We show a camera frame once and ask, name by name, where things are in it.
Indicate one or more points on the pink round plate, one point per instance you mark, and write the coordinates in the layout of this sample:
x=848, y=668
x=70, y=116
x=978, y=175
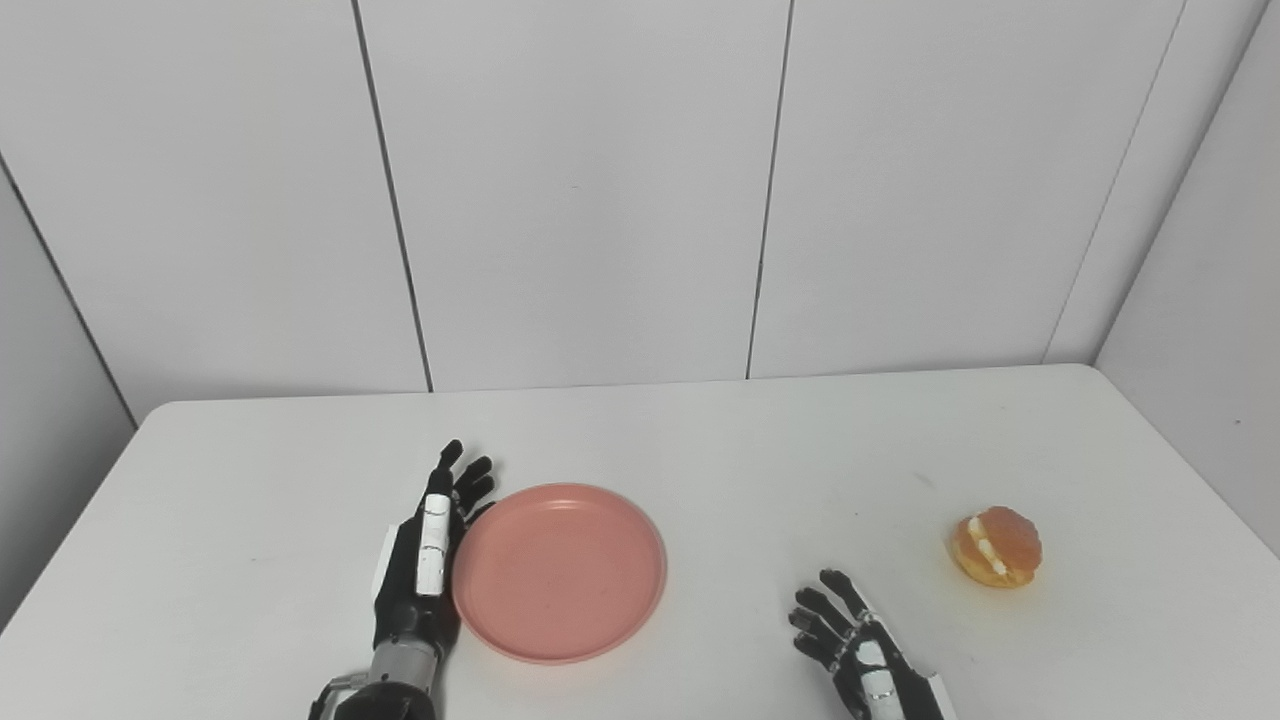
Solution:
x=559, y=573

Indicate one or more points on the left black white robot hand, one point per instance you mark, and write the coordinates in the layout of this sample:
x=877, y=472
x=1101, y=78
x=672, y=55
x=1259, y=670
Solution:
x=425, y=560

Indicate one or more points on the cream puff pastry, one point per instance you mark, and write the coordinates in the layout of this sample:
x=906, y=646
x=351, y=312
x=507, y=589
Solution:
x=996, y=546

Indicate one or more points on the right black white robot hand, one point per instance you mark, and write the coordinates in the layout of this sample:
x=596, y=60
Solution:
x=865, y=660

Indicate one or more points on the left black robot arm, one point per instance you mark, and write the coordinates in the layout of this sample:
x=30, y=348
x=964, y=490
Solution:
x=385, y=688

